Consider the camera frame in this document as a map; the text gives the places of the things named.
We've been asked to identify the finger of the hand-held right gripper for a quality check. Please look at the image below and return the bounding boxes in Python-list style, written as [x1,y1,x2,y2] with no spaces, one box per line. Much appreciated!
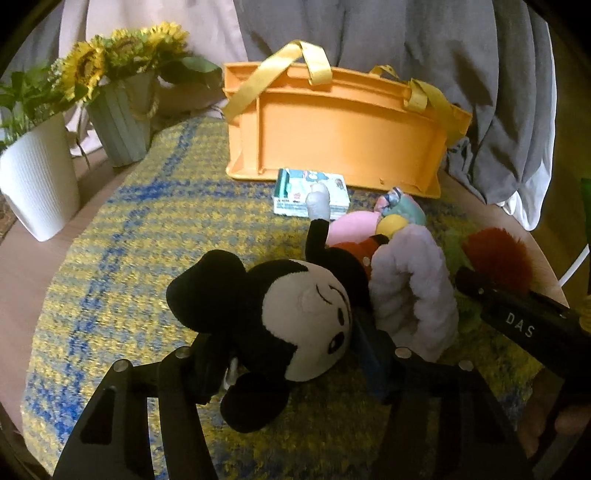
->
[455,269,491,315]

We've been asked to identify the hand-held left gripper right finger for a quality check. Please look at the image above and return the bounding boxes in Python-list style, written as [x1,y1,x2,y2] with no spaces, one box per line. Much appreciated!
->
[355,313,537,480]

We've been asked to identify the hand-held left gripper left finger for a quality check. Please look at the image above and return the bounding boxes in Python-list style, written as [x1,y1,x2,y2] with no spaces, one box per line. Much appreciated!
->
[51,333,237,480]

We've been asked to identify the black mouse plush toy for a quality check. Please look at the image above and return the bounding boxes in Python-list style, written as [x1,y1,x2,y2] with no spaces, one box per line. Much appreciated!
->
[166,190,389,435]

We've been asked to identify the person's right hand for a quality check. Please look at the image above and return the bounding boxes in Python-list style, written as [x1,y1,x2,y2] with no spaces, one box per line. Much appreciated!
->
[519,374,591,467]

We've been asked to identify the red fluffy pompom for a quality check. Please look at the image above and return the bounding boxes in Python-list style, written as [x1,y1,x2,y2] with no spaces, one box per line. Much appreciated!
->
[462,226,534,294]

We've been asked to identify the white fluffy plush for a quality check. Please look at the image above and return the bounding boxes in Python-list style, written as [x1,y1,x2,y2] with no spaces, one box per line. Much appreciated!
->
[369,226,460,363]

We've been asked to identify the pastel green plush toy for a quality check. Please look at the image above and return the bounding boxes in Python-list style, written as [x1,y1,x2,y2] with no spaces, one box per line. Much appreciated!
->
[374,187,428,227]

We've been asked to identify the yellow plush ball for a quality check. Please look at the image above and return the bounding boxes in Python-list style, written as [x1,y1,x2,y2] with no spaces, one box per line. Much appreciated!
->
[375,215,409,238]

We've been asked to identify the pink plush toy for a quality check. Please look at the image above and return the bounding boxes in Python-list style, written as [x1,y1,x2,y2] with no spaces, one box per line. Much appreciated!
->
[325,211,386,250]

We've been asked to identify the yellow blue knit mat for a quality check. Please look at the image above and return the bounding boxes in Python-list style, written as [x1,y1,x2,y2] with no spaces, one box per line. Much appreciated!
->
[21,115,546,480]

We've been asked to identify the orange plastic basket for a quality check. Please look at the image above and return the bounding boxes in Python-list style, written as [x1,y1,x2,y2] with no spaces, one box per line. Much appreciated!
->
[223,62,474,199]

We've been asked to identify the grey blanket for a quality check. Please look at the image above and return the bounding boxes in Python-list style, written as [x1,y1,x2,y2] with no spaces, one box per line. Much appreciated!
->
[238,0,555,232]

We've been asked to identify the white ribbed plant pot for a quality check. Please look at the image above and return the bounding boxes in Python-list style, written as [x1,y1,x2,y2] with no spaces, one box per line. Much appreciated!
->
[0,113,81,243]

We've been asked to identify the green ribbed flower pot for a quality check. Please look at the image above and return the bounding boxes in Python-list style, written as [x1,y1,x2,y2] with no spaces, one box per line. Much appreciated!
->
[87,71,160,168]

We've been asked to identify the yellow tote bag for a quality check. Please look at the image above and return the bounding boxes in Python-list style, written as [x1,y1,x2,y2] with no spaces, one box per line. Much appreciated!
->
[223,41,474,148]

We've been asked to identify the sunflower bouquet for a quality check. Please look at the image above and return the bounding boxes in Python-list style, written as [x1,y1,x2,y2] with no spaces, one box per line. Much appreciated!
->
[51,22,222,104]

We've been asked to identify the green leafy plant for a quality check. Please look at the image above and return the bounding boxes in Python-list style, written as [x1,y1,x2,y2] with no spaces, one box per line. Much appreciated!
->
[0,65,70,153]

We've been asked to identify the sunflowers in green pot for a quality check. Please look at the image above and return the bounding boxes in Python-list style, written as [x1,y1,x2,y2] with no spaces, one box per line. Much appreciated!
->
[60,0,250,134]

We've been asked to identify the white cable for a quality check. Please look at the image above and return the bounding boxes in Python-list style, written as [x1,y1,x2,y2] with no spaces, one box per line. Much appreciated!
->
[556,247,591,289]

